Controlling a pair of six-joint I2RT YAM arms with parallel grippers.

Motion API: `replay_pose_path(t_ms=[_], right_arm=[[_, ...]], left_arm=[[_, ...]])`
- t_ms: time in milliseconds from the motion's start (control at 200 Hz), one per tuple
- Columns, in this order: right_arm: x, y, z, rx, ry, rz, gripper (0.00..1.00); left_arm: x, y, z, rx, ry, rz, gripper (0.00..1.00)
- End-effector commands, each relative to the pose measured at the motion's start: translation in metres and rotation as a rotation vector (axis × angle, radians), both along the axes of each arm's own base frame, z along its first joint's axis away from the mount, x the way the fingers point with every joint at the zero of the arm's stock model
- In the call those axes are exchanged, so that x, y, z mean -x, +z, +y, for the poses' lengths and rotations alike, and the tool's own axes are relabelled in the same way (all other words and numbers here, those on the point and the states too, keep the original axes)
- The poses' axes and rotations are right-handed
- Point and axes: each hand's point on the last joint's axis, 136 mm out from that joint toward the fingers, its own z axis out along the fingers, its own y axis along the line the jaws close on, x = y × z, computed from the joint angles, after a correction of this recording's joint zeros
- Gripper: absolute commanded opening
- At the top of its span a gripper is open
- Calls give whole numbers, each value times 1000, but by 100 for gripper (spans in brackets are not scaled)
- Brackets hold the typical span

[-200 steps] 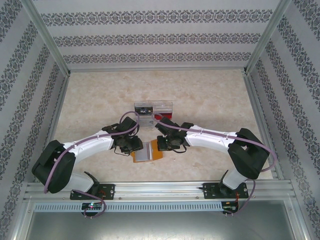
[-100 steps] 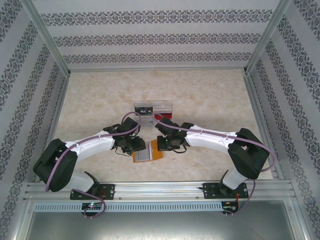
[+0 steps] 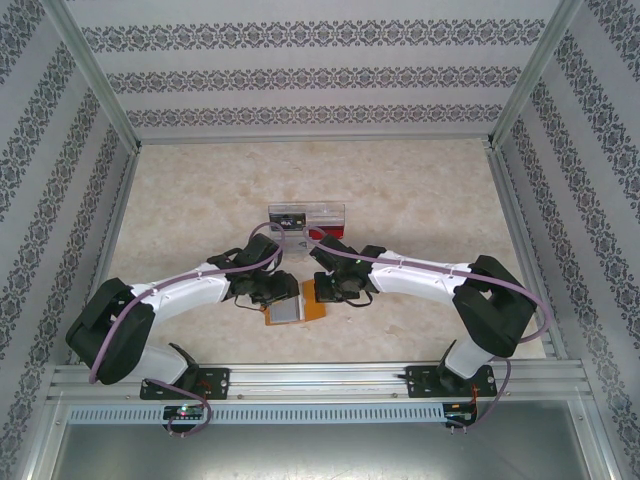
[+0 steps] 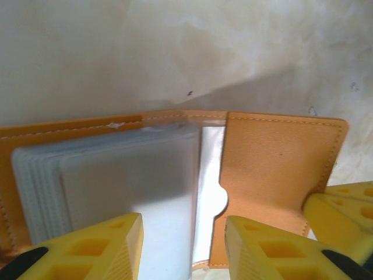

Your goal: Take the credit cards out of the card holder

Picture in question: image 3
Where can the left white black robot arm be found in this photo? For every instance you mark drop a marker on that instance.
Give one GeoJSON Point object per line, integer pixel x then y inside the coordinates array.
{"type": "Point", "coordinates": [175, 292]}

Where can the white VIP card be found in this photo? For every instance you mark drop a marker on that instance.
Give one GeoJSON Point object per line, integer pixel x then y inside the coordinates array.
{"type": "Point", "coordinates": [300, 245]}

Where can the red card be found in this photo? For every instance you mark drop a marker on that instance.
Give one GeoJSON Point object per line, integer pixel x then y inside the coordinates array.
{"type": "Point", "coordinates": [335, 232]}

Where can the black card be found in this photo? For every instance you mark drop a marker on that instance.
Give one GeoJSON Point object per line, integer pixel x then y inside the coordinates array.
{"type": "Point", "coordinates": [287, 221]}

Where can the clear acrylic card box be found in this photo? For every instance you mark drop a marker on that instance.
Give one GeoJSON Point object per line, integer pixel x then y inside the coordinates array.
{"type": "Point", "coordinates": [330, 212]}

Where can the black mounting plate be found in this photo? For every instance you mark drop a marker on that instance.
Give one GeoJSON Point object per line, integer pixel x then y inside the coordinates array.
{"type": "Point", "coordinates": [417, 382]}
{"type": "Point", "coordinates": [220, 382]}

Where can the small control board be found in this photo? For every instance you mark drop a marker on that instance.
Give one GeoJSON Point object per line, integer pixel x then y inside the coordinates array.
{"type": "Point", "coordinates": [185, 412]}
{"type": "Point", "coordinates": [457, 414]}

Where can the horizontal aluminium base rail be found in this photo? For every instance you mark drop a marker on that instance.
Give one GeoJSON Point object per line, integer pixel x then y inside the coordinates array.
{"type": "Point", "coordinates": [320, 382]}

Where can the aluminium back rail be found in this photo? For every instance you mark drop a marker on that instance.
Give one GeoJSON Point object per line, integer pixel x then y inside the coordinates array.
{"type": "Point", "coordinates": [315, 140]}

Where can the aluminium side rail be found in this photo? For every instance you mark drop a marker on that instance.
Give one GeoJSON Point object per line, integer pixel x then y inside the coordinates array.
{"type": "Point", "coordinates": [520, 240]}
{"type": "Point", "coordinates": [112, 240]}

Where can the aluminium frame post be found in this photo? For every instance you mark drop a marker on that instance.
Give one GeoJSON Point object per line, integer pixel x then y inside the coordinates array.
{"type": "Point", "coordinates": [95, 85]}
{"type": "Point", "coordinates": [535, 75]}

